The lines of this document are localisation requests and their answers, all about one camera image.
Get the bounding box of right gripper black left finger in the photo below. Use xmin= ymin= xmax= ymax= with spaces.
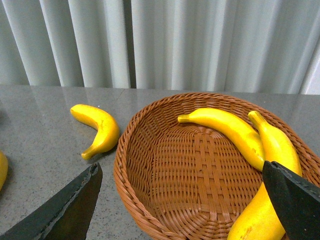
xmin=0 ymin=163 xmax=103 ymax=240

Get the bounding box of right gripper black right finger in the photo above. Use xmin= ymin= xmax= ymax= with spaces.
xmin=262 ymin=161 xmax=320 ymax=240

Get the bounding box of long yellow front banana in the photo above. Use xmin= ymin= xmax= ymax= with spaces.
xmin=0 ymin=151 xmax=8 ymax=190

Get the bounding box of short yellow curved banana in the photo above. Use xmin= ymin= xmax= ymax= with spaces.
xmin=70 ymin=104 xmax=120 ymax=160

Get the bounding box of right brown wicker basket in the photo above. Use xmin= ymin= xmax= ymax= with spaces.
xmin=114 ymin=93 xmax=320 ymax=240

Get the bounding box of yellow banana in basket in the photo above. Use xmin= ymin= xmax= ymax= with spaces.
xmin=177 ymin=108 xmax=265 ymax=171

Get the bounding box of white pleated curtain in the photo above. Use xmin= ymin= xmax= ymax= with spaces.
xmin=0 ymin=0 xmax=320 ymax=95

